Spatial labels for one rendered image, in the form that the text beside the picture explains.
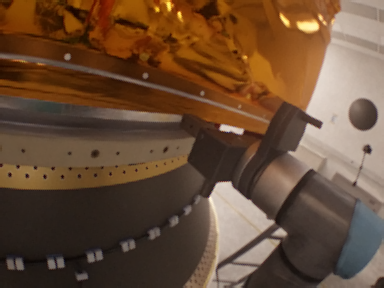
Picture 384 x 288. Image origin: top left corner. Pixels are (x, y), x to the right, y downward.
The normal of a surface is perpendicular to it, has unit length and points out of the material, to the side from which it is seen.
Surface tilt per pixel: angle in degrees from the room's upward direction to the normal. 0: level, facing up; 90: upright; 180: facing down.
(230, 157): 90
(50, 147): 90
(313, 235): 93
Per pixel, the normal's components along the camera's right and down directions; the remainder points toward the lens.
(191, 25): 0.56, -0.05
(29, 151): 0.57, 0.46
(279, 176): -0.52, -0.46
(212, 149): -0.75, -0.07
